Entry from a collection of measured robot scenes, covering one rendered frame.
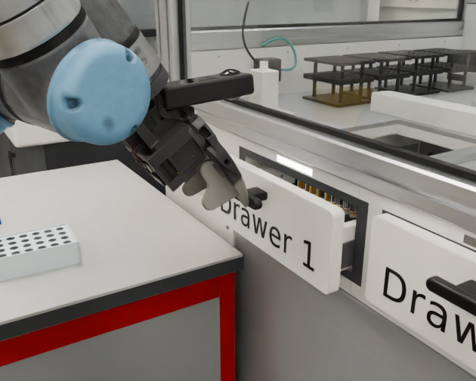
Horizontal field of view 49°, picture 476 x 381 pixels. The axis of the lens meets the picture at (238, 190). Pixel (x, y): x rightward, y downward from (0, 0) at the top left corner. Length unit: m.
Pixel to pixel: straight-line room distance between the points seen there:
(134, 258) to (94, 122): 0.52
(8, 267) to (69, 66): 0.53
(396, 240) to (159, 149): 0.28
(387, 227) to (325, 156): 0.14
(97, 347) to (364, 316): 0.40
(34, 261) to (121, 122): 0.50
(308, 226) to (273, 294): 0.24
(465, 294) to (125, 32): 0.40
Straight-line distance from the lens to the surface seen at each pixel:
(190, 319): 0.89
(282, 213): 0.69
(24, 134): 1.41
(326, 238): 0.63
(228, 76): 0.62
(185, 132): 0.60
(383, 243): 0.61
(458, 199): 0.55
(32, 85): 0.40
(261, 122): 0.79
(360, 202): 0.65
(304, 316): 0.81
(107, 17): 0.55
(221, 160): 0.61
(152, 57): 0.58
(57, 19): 0.38
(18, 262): 0.86
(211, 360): 0.96
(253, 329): 0.96
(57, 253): 0.86
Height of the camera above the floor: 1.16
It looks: 20 degrees down
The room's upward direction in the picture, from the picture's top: straight up
